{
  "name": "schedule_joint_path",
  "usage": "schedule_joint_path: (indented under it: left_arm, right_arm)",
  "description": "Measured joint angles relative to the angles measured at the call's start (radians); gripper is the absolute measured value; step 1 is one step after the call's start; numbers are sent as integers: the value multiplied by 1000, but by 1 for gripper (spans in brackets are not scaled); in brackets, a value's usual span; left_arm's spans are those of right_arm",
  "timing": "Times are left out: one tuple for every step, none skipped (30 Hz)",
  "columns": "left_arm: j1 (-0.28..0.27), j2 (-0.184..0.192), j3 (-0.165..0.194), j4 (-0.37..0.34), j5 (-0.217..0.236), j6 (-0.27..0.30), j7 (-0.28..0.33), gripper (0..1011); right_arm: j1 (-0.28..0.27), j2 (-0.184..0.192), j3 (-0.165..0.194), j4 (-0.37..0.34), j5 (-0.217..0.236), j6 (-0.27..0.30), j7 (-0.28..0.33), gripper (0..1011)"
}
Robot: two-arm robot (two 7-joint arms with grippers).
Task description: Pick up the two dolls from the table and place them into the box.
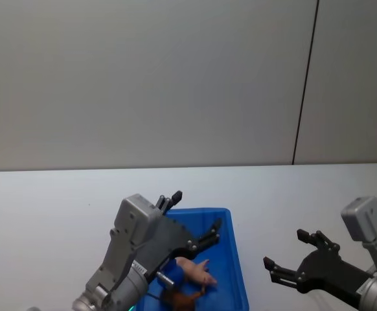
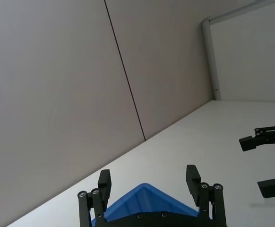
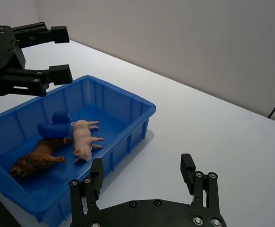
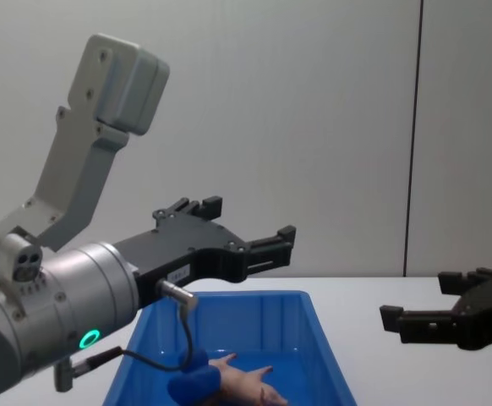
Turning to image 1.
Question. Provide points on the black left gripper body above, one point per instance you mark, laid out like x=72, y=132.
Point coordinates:
x=167, y=239

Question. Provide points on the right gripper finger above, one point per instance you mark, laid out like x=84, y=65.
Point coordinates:
x=282, y=273
x=318, y=239

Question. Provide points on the pink pig toy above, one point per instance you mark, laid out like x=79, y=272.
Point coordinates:
x=193, y=270

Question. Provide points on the blue plastic tray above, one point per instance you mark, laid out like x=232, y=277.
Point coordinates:
x=224, y=278

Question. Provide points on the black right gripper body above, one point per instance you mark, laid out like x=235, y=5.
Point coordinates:
x=327, y=272

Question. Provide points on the brown horse toy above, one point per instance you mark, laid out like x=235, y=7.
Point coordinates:
x=182, y=301

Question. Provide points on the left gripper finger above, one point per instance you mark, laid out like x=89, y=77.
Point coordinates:
x=208, y=239
x=170, y=201

